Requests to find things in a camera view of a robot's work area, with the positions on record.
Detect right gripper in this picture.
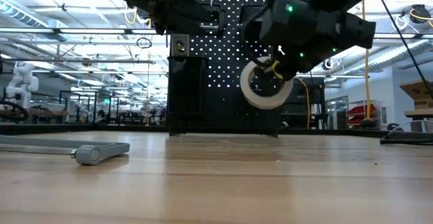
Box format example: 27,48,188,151
242,0,377,86

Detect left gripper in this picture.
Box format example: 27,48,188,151
148,0,221,37

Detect white tape roll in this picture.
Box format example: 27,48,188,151
240,55,294,110

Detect grey hacksaw with black handle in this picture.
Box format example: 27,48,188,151
0,135,131,166

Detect black cabinet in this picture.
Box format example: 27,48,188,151
282,76,326,130

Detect small white ceiling reel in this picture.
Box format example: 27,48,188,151
321,58,336,71

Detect black perforated pegboard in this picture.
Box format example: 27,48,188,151
168,0,282,137

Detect tall black pegboard bin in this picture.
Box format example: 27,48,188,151
168,55,209,117

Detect red storage bins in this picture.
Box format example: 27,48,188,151
347,104,378,126

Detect black round floor weight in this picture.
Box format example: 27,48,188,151
359,118,378,129

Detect cardboard box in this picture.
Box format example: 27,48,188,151
399,81,433,110

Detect white robot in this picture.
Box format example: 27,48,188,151
5,62,40,109

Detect black wheel hoop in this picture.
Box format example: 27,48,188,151
0,100,30,122

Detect yellow cable tag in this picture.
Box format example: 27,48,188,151
269,60,284,81

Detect thin yellow cable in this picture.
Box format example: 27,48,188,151
296,76,311,130

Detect black hanging cable loop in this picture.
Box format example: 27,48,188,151
136,37,153,49

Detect black taut cable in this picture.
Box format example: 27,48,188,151
373,0,433,102

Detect black aluminium table frame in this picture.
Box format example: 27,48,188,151
0,122,390,139

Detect black ceiling cable reel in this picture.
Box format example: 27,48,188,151
408,3,433,25

